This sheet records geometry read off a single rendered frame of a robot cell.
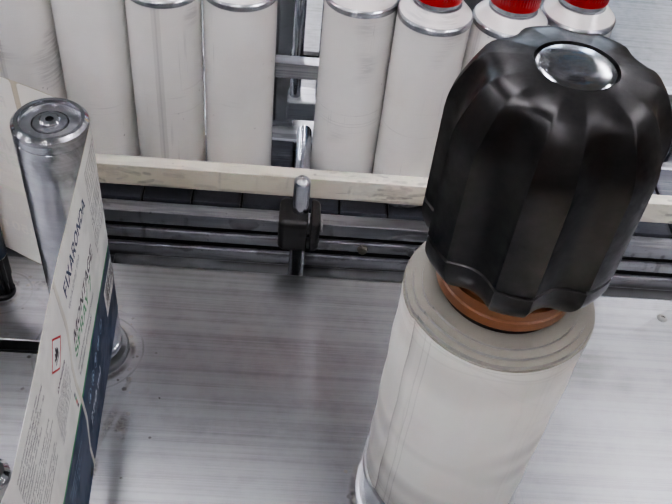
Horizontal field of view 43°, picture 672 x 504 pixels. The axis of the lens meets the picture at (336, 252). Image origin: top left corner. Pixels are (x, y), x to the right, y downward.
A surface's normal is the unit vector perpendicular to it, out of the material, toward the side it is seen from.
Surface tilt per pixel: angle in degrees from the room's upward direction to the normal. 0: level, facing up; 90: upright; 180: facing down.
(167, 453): 0
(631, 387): 0
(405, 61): 90
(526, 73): 10
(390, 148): 90
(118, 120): 90
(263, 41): 90
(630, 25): 0
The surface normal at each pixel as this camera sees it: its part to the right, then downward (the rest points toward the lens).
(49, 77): 0.82, 0.46
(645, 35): 0.09, -0.69
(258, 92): 0.55, 0.63
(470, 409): -0.25, 0.65
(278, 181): -0.01, 0.72
